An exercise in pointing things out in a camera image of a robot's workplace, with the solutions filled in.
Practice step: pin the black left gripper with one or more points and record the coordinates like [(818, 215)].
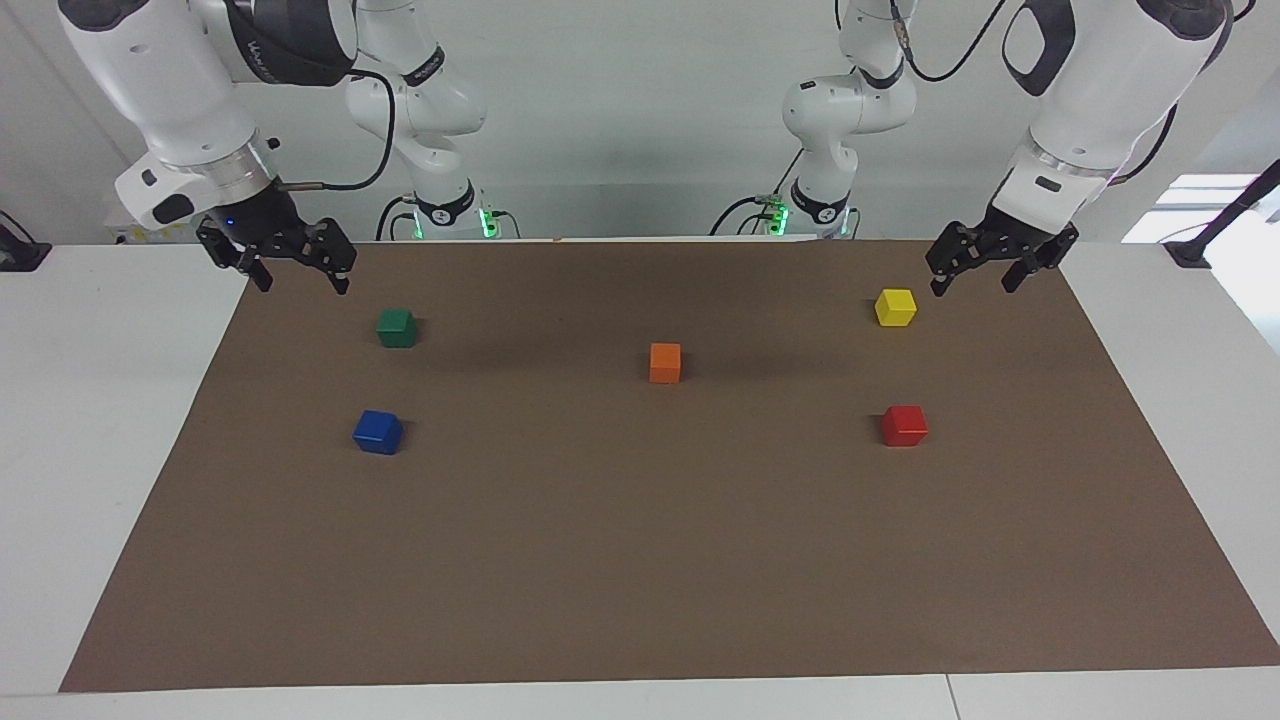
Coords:
[(1000, 240)]

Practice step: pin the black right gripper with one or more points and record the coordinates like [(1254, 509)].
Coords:
[(270, 230)]

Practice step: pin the red cube block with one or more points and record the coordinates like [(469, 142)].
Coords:
[(904, 427)]

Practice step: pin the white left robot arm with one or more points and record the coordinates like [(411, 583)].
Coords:
[(1110, 80)]

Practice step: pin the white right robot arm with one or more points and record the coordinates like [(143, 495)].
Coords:
[(150, 70)]

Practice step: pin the yellow cube block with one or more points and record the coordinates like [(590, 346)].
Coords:
[(895, 308)]

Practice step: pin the green cube block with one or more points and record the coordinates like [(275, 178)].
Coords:
[(396, 329)]

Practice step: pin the blue cube block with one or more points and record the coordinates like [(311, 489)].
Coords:
[(377, 433)]

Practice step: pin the orange cube block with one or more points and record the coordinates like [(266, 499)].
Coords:
[(665, 364)]

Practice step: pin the black table clamp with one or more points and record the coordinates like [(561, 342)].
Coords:
[(20, 255)]

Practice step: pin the brown table mat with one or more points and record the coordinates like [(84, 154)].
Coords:
[(640, 540)]

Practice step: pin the black camera stand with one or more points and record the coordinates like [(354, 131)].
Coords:
[(1215, 225)]

